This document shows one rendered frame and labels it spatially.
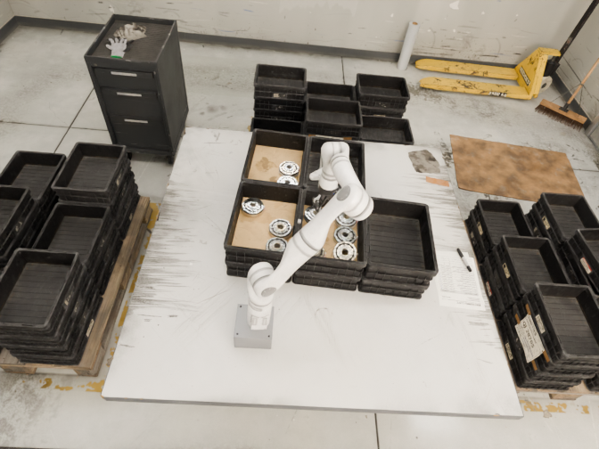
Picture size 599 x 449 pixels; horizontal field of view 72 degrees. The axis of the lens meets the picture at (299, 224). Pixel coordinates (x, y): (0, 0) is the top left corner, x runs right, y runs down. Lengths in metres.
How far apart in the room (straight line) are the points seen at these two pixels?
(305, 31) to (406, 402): 4.01
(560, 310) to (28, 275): 2.71
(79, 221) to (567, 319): 2.72
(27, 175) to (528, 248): 3.16
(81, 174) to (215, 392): 1.65
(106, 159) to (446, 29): 3.74
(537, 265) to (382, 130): 1.45
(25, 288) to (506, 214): 2.95
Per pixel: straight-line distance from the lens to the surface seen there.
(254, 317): 1.58
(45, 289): 2.33
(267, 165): 2.19
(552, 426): 2.86
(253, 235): 1.86
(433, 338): 1.91
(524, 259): 2.85
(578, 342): 2.54
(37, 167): 3.12
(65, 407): 2.58
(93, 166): 2.83
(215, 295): 1.85
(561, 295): 2.63
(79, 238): 2.61
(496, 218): 3.16
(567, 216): 3.31
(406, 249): 1.95
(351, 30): 4.93
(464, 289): 2.10
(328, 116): 3.17
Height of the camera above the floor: 2.30
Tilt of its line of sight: 50 degrees down
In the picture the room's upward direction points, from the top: 8 degrees clockwise
